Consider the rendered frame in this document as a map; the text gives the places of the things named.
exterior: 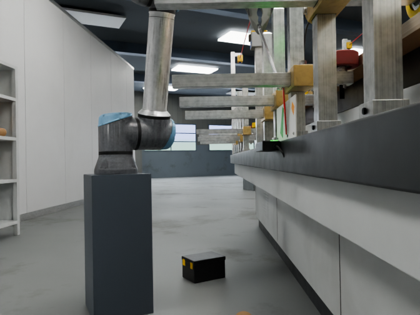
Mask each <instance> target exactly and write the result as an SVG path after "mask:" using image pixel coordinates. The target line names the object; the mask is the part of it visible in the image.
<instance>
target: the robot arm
mask: <svg viewBox="0 0 420 315"><path fill-rule="evenodd" d="M131 1H132V2H134V3H136V4H138V5H140V6H144V7H148V8H149V25H148V34H147V51H146V69H145V78H144V96H143V105H142V109H141V110H140V111H139V112H138V115H137V117H133V115H132V113H131V112H112V113H107V114H102V115H100V116H99V121H98V153H99V157H98V160H97V163H96V166H95V168H94V174H97V175H107V174H137V173H138V168H137V166H136V163H135V161H134V158H133V150H158V151H160V150H164V149H169V148H170V147H171V146H172V145H173V143H174V140H175V136H176V125H175V123H174V121H173V120H172V119H170V117H171V115H170V114H169V113H168V112H167V103H168V88H169V73H170V65H171V51H172V43H173V28H174V17H175V13H176V12H178V11H179V10H157V9H156V7H155V4H154V0H131ZM273 9H274V8H261V12H262V17H261V25H260V27H261V30H262V32H264V30H265V29H266V27H267V25H268V22H269V19H270V17H271V14H272V12H273ZM245 10H246V12H247V14H248V18H249V21H250V23H251V26H252V28H253V29H254V30H255V32H256V33H257V34H259V31H258V28H257V25H258V24H259V23H258V18H259V17H258V15H257V11H258V8H245Z"/></svg>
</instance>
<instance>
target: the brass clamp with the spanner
mask: <svg viewBox="0 0 420 315"><path fill-rule="evenodd" d="M288 73H291V85H290V86H289V87H285V89H284V91H285V94H289V93H290V92H302V91H305V93H306V92H307V91H309V90H310V89H311V88H313V64H300V65H293V67H292V68H291V69H290V70H289V71H288Z"/></svg>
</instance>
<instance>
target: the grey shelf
mask: <svg viewBox="0 0 420 315"><path fill-rule="evenodd" d="M0 128H4V129H5V130H6V135H5V136H0V229H1V228H5V227H8V226H13V229H14V236H17V235H20V212H19V125H18V67H17V66H14V65H12V64H9V63H7V62H4V61H2V60H0Z"/></svg>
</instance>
